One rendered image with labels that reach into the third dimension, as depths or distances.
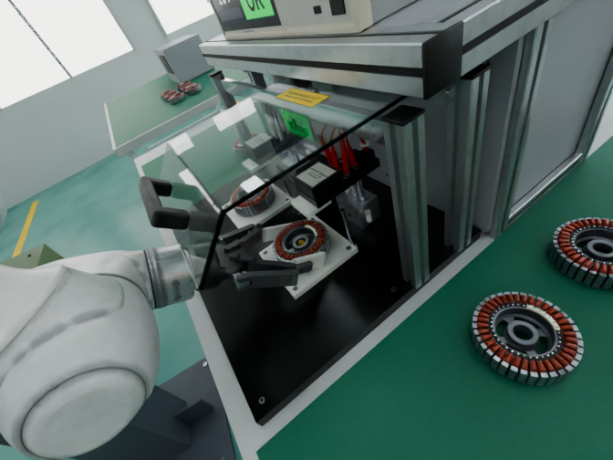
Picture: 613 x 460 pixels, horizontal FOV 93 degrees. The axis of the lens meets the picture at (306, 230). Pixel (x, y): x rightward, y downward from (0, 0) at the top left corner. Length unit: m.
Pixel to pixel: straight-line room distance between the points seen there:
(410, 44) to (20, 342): 0.37
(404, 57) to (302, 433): 0.45
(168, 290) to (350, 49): 0.37
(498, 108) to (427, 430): 0.40
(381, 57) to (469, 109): 0.13
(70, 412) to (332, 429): 0.30
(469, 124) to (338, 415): 0.40
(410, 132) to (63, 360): 0.34
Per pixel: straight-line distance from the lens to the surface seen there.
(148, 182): 0.39
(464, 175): 0.44
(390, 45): 0.31
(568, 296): 0.55
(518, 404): 0.47
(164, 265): 0.45
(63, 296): 0.30
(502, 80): 0.44
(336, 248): 0.56
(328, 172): 0.51
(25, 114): 5.26
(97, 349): 0.27
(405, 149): 0.32
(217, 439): 1.40
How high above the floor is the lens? 1.19
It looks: 41 degrees down
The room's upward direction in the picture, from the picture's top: 23 degrees counter-clockwise
